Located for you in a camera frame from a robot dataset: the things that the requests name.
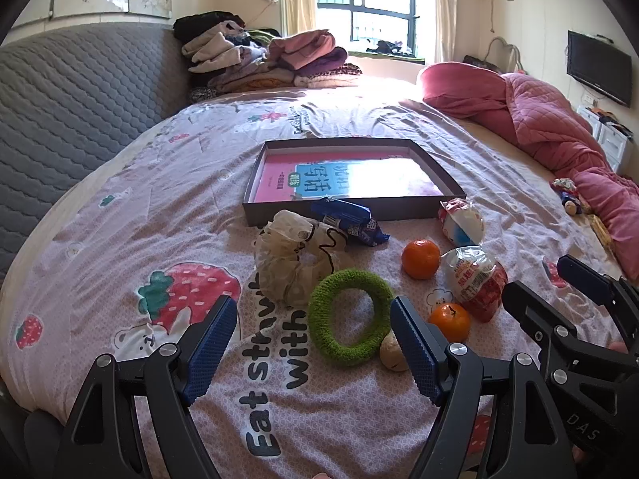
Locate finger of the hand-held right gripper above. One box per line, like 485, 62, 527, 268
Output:
556, 254, 639, 355
502, 281, 582, 375

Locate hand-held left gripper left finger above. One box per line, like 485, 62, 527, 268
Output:
52, 295, 239, 479

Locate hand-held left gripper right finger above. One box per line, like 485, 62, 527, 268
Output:
389, 295, 580, 479

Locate beige walnut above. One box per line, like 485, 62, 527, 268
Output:
379, 332, 411, 372

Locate orange mandarin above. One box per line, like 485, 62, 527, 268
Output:
402, 238, 443, 280
428, 302, 471, 342

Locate red and white egg toy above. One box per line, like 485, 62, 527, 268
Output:
442, 245, 510, 323

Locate green fuzzy scrunchie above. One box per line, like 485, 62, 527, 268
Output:
307, 268, 395, 367

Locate cream scrunchie with black trim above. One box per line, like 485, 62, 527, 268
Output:
254, 210, 350, 307

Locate white and blue egg toy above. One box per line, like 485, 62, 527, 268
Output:
438, 197, 485, 247

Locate grey cardboard box tray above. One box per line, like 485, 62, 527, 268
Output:
242, 137, 467, 229

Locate blue snack packet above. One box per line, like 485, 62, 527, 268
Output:
310, 197, 390, 247

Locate yellow packet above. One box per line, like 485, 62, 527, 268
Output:
586, 214, 615, 250

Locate small colourful doll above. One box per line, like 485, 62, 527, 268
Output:
550, 177, 592, 216

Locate cream mattress sheet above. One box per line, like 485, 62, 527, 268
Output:
459, 117, 625, 280

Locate white drawer cabinet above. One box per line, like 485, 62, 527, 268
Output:
576, 105, 635, 173

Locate pink quilt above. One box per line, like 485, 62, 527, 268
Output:
499, 72, 639, 280

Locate strawberry print bed sheet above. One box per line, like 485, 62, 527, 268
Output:
0, 85, 630, 479

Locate black television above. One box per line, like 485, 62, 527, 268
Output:
566, 30, 632, 108

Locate pink pillow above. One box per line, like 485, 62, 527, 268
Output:
417, 61, 515, 128

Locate dark bag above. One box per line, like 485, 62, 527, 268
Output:
462, 55, 502, 73

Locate grey quilted headboard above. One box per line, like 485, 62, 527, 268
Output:
0, 22, 193, 280

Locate pile of folded clothes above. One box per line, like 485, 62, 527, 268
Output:
172, 10, 363, 103

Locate dark clothes on windowsill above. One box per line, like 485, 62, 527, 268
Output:
367, 40, 415, 55

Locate white heart-shaped wire frame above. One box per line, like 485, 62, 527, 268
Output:
486, 36, 525, 75

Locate white air conditioner hose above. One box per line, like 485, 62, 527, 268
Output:
473, 0, 500, 36

